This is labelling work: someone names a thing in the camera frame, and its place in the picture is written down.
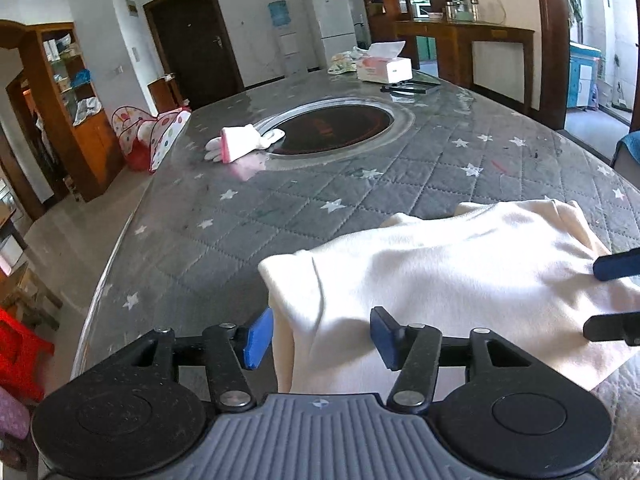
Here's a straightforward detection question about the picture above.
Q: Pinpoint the dark brown door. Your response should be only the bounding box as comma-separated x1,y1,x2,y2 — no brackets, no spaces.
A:
143,0,245,111

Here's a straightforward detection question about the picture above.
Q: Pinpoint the pink white tissue box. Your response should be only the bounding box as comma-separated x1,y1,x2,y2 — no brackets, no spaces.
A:
356,41,412,83

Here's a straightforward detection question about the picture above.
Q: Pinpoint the blue towel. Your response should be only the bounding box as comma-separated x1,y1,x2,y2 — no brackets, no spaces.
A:
617,131,640,161

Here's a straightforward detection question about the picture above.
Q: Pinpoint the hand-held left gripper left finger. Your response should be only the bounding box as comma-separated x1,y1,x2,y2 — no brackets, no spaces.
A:
127,307,275,412

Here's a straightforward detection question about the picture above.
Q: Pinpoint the pink and white sock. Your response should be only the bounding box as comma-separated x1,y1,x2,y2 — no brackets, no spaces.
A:
205,125,266,163

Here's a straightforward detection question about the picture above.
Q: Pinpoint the white refrigerator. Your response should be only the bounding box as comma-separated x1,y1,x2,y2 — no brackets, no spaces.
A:
306,0,358,68

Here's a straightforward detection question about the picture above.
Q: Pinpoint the white water dispenser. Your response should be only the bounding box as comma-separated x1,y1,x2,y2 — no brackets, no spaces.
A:
276,27,307,77

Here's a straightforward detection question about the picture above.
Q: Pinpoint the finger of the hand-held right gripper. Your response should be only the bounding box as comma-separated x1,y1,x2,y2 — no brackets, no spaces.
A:
592,246,640,282
582,311,640,346

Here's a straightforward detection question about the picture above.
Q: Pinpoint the dark wooden console table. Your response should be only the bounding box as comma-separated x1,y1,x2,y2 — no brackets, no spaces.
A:
392,20,536,116

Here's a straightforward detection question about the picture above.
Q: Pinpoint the red plastic stool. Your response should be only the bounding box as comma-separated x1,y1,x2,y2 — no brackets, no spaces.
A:
0,307,55,403

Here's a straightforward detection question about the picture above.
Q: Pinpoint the small patterned cloth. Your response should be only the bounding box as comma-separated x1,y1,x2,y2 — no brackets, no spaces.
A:
327,46,368,76

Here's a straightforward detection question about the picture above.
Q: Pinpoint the round black inset cooktop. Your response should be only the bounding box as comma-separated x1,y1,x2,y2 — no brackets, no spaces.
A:
255,97,416,163

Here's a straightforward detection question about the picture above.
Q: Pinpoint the blue cabinet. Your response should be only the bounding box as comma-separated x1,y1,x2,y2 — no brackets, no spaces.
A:
567,42,603,109

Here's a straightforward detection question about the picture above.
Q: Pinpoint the purple plastic stool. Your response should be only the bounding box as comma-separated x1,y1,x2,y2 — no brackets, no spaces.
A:
0,387,31,441

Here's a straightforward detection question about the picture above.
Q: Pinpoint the polka dot play tent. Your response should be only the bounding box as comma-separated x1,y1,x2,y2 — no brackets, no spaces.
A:
111,106,192,175

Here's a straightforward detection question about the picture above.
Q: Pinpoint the blue water bottle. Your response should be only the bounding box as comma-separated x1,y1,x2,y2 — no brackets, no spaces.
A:
268,0,292,30

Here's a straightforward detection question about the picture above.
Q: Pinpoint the chair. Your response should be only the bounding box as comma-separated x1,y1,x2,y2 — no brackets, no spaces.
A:
611,130,640,186

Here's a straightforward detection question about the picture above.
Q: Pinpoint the brown wooden stool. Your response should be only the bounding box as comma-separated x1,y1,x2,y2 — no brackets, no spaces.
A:
0,262,63,331

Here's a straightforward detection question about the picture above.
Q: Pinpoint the wooden display cabinet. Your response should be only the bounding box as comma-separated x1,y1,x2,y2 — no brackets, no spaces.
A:
20,22,125,202

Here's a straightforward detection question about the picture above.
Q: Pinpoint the cream fleece garment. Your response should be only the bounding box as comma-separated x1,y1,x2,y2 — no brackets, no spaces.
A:
257,199,640,395

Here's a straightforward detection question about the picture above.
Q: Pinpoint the black rectangular frame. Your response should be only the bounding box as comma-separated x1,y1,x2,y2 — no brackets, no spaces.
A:
380,82,441,95

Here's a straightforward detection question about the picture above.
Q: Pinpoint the small wooden shoe cabinet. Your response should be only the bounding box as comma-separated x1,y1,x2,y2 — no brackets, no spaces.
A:
148,76,183,116

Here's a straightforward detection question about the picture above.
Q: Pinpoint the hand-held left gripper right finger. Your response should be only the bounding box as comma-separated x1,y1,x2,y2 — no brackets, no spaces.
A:
370,306,532,412

